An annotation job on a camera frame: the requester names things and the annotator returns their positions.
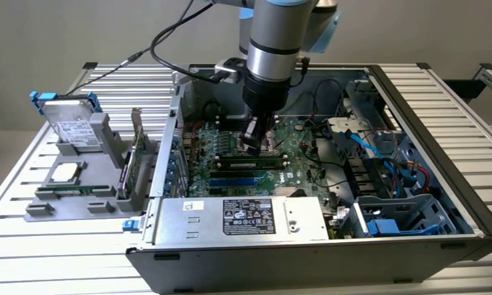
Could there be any green graphics card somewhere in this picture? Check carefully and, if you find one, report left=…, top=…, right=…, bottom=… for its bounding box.
left=116, top=107, right=152, bottom=200

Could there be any silver CPU chip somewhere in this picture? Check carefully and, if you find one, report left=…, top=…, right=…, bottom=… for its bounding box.
left=50, top=162, right=83, bottom=183

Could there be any red disk wire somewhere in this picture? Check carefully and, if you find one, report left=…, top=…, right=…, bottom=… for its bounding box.
left=412, top=161, right=432, bottom=189

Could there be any black cable with metal plug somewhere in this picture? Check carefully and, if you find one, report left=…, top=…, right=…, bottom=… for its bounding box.
left=63, top=0, right=196, bottom=96

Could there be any black expansion slot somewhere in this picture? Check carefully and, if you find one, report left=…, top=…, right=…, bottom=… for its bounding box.
left=209, top=170, right=258, bottom=180

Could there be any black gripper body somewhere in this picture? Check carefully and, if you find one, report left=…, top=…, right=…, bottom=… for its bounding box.
left=241, top=73, right=290, bottom=120

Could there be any hard disk in blue carrier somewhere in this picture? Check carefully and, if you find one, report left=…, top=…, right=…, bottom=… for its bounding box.
left=29, top=90, right=103, bottom=149

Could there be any grey parts rack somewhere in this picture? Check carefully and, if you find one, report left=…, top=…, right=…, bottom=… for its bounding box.
left=22, top=112, right=161, bottom=224

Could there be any green motherboard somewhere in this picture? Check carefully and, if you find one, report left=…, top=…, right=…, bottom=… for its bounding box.
left=178, top=114, right=341, bottom=216

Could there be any blue expansion slot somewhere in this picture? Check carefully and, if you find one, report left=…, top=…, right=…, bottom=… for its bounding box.
left=208, top=177, right=258, bottom=187

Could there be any green RAM stick black label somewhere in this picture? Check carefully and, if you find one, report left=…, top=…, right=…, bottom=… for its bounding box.
left=217, top=154, right=290, bottom=171

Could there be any black camera cable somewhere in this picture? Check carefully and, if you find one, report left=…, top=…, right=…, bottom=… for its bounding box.
left=150, top=0, right=222, bottom=84

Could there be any grey metal disk bay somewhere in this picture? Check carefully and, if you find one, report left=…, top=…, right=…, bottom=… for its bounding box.
left=353, top=192, right=462, bottom=239

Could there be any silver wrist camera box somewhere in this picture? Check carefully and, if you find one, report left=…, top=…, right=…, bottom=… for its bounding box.
left=213, top=57, right=248, bottom=84

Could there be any silver power supply unit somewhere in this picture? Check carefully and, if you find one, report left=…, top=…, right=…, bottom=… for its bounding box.
left=150, top=196, right=329, bottom=244

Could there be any blue disk wire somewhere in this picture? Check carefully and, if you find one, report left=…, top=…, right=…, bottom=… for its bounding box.
left=338, top=129, right=408, bottom=199

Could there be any blue case latch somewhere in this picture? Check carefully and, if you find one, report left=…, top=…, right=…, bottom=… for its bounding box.
left=121, top=217, right=144, bottom=234

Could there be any open black PC case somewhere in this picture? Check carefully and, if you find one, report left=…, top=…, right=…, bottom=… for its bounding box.
left=124, top=63, right=492, bottom=294

